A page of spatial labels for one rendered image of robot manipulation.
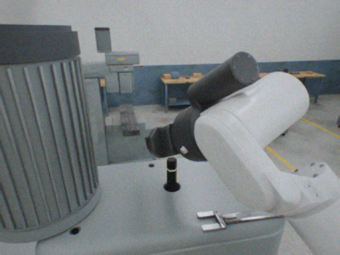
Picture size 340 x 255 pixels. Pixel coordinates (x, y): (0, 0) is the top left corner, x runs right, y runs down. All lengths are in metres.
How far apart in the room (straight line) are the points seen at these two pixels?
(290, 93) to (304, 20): 8.54
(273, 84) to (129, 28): 6.68
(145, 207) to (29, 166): 0.22
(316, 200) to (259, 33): 7.80
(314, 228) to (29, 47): 0.36
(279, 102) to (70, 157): 0.31
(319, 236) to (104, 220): 0.33
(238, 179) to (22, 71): 0.28
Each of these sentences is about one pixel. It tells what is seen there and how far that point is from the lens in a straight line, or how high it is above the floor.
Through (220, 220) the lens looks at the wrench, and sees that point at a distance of 0.45.
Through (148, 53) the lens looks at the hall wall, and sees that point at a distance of 6.97.
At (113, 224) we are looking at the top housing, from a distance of 0.45.
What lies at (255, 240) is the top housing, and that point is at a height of 1.85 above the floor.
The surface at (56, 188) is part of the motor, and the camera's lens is 0.41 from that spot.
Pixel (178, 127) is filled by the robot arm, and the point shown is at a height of 2.08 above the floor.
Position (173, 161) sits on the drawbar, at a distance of 0.48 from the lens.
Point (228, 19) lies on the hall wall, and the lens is 7.54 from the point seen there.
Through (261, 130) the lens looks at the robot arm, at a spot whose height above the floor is 2.12.
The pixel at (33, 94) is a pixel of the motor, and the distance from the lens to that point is 0.35.
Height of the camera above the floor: 2.21
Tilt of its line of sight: 23 degrees down
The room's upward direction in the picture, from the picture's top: straight up
